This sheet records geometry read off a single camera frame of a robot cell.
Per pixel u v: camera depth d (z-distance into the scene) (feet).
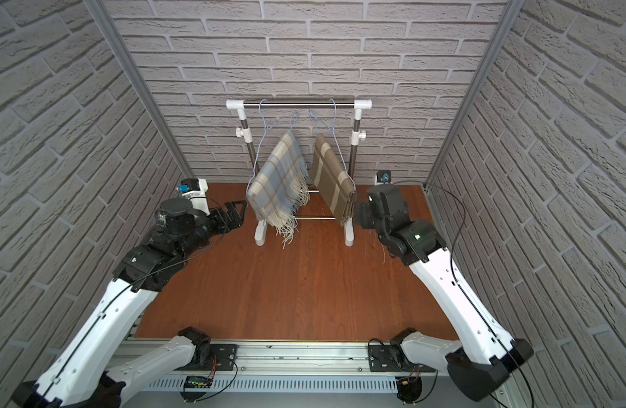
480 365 1.22
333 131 3.36
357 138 2.65
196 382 2.37
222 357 2.46
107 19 2.35
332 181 2.94
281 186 3.12
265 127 3.28
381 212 1.60
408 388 2.28
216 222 1.86
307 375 2.34
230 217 1.90
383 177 1.85
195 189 1.80
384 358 2.43
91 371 1.26
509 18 2.29
